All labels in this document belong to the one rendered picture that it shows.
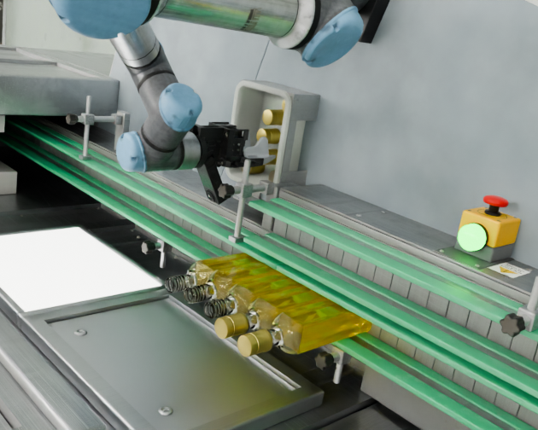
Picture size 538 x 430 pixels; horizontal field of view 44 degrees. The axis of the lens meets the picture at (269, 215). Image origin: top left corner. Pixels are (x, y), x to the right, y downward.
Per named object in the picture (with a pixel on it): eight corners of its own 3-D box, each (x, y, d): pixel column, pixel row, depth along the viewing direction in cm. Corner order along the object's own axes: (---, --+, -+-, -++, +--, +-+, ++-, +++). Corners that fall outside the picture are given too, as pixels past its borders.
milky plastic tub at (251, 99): (251, 174, 158) (223, 176, 152) (265, 79, 152) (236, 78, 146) (302, 195, 146) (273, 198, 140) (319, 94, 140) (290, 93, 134)
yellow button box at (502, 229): (476, 243, 117) (453, 248, 112) (486, 202, 114) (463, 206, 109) (512, 258, 112) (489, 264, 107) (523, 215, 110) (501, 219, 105)
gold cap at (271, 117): (277, 107, 147) (263, 107, 144) (289, 111, 145) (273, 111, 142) (275, 123, 148) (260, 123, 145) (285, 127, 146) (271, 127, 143)
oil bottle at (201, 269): (265, 271, 139) (180, 288, 124) (268, 246, 137) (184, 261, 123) (283, 281, 135) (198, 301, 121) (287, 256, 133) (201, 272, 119)
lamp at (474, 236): (460, 244, 110) (451, 246, 108) (467, 218, 109) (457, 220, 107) (484, 253, 107) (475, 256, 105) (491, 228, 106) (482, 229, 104)
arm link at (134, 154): (141, 154, 118) (122, 182, 124) (191, 153, 125) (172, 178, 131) (125, 119, 121) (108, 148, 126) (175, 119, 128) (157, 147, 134)
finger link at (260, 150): (285, 138, 142) (249, 137, 137) (281, 165, 144) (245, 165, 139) (277, 135, 145) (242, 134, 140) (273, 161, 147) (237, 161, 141)
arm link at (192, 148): (182, 175, 128) (159, 163, 134) (201, 173, 131) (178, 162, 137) (186, 136, 126) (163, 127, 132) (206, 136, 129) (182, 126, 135)
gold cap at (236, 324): (244, 338, 108) (223, 344, 105) (232, 323, 110) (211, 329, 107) (251, 322, 106) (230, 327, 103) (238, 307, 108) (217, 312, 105)
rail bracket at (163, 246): (184, 258, 160) (137, 267, 151) (188, 232, 158) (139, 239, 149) (195, 264, 158) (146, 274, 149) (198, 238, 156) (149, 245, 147)
